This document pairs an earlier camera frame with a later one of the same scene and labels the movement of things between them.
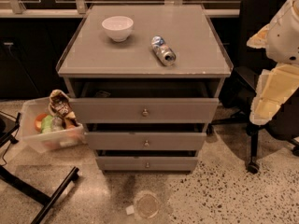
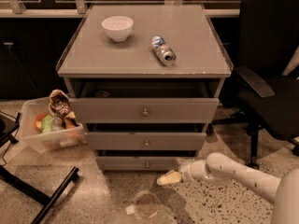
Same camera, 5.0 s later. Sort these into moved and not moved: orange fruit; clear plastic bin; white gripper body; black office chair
Moved: white gripper body
Not moved: clear plastic bin; orange fruit; black office chair
